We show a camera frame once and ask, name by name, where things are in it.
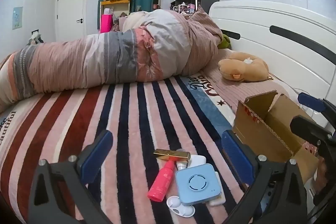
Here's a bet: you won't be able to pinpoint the white earbud case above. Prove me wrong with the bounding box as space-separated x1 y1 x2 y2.
167 196 195 217

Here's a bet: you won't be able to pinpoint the brown plush toy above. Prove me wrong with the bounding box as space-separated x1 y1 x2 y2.
218 52 269 82

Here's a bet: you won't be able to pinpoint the small white bottle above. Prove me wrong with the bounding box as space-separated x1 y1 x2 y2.
176 149 187 172

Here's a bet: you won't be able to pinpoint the yellow shelf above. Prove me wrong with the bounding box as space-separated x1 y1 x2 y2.
100 0 131 30

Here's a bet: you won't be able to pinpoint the pink and grey striped duvet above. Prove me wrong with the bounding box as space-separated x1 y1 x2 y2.
0 6 223 113

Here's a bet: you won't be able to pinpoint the striped plush blanket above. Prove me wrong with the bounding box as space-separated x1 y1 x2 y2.
0 74 252 224

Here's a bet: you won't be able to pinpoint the brown cardboard box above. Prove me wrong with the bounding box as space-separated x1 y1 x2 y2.
232 90 319 185

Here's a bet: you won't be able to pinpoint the green plush toy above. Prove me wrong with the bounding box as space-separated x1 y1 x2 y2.
218 34 232 50

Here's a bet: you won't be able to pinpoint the small wall poster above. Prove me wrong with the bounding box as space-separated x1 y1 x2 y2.
12 7 23 30

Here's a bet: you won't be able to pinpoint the pink bottle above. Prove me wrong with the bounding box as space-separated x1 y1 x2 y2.
147 160 177 201

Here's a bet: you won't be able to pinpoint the pink ribbed pillow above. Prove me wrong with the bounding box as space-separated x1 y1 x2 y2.
201 48 289 111

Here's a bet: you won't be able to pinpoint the white rounded case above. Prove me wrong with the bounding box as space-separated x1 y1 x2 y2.
187 154 206 169

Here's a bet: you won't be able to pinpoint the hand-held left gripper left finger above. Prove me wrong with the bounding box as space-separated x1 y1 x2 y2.
26 130 116 224

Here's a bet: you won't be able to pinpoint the white bed headboard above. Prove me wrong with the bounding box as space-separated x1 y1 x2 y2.
209 0 336 132

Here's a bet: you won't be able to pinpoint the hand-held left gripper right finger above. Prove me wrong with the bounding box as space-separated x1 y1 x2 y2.
221 130 307 224

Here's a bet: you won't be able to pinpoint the small cluttered stand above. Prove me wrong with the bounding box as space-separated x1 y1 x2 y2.
28 29 44 46

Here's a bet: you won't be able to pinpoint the light blue square device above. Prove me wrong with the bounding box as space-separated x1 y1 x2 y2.
175 163 222 207

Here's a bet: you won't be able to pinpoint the bright pink bag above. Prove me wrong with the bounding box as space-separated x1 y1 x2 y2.
100 14 113 33

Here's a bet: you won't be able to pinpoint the gold rectangular box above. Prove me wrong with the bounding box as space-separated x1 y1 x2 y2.
153 149 191 161

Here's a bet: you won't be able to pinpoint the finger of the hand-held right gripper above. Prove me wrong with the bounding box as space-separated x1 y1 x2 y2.
290 115 333 147
298 93 336 132

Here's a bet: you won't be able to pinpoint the white door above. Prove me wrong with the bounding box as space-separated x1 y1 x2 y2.
56 0 87 42

